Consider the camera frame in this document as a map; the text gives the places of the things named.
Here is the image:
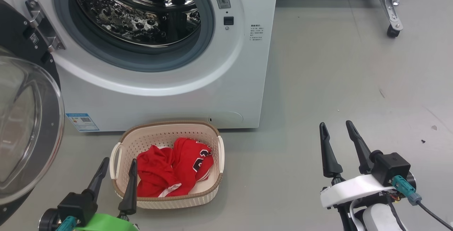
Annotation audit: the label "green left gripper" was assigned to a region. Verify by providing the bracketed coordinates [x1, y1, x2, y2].
[73, 157, 141, 231]

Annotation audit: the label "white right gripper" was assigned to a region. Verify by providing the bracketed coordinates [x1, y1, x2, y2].
[319, 120, 395, 209]

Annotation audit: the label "red shorts with white trim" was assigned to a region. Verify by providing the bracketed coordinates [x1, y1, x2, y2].
[136, 145, 181, 198]

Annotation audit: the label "red jersey with number print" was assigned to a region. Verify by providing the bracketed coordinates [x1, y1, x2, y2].
[166, 138, 214, 197]

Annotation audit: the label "dark round washer door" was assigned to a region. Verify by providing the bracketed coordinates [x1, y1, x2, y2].
[0, 0, 65, 224]

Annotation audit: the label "cream perforated laundry basket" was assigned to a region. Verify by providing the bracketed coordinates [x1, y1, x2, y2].
[110, 121, 225, 209]

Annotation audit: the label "white front-load washing machine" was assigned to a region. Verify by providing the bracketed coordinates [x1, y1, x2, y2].
[0, 0, 279, 132]

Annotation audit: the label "grey rubber door seal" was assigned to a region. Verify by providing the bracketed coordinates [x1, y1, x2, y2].
[52, 0, 215, 73]

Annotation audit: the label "metal door hinge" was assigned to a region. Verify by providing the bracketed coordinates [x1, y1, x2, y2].
[25, 0, 66, 52]

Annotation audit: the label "blue energy label sticker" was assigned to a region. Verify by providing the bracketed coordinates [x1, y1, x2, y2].
[66, 113, 100, 132]

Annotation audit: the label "grey metal partition leg with caster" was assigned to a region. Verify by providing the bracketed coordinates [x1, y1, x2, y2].
[380, 0, 407, 38]

